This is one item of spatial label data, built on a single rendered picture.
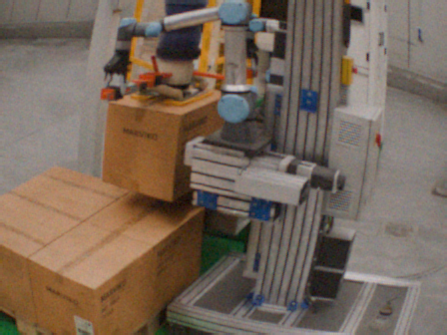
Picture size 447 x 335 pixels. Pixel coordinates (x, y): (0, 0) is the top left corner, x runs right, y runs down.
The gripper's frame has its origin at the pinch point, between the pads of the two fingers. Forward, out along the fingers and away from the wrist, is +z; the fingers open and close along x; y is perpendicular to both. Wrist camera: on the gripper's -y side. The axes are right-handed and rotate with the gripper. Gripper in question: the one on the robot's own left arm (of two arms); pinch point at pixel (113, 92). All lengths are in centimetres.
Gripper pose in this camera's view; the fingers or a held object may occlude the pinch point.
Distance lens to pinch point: 298.6
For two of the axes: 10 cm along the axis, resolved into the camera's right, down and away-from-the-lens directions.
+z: -1.2, 9.5, 3.0
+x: -9.2, -2.2, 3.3
